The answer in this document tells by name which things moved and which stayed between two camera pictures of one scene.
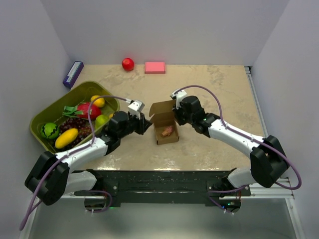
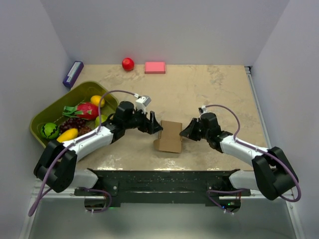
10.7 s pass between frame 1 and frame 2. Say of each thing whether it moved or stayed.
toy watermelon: stayed
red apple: stayed
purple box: stayed
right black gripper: moved
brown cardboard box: moved
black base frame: stayed
